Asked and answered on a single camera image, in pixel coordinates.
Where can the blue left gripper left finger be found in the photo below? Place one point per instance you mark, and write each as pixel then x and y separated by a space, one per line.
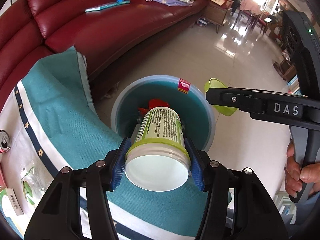
pixel 117 166

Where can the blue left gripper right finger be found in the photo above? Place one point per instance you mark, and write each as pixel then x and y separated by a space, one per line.
pixel 196 164

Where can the white green labelled jar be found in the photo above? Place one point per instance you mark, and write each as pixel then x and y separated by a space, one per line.
pixel 158 161

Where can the red plastic bag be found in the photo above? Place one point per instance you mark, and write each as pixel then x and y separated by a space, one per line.
pixel 153 103

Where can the lime green jar lid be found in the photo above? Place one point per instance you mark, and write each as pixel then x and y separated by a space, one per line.
pixel 213 88

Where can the teal round trash bin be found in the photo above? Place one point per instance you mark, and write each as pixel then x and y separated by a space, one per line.
pixel 196 114

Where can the person right hand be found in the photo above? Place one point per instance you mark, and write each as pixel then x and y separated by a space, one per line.
pixel 295 176

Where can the teal striped tablecloth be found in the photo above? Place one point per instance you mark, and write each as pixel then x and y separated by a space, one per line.
pixel 51 120

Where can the clear plastic wrapper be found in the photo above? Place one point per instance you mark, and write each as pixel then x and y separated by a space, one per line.
pixel 31 183

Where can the dining chair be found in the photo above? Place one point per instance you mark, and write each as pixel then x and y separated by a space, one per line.
pixel 252 10

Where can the white green medicine box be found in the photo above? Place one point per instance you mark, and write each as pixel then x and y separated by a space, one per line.
pixel 9 203

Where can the pink paper cup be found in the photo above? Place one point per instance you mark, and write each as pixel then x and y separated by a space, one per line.
pixel 2 180

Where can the red cola can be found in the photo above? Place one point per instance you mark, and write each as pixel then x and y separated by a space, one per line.
pixel 5 142

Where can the wooden side cabinet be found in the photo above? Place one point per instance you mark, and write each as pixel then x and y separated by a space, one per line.
pixel 218 12

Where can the teal book on sofa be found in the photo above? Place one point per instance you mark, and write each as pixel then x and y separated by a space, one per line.
pixel 107 5

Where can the dark red leather sofa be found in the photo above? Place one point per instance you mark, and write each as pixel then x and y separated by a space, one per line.
pixel 33 29

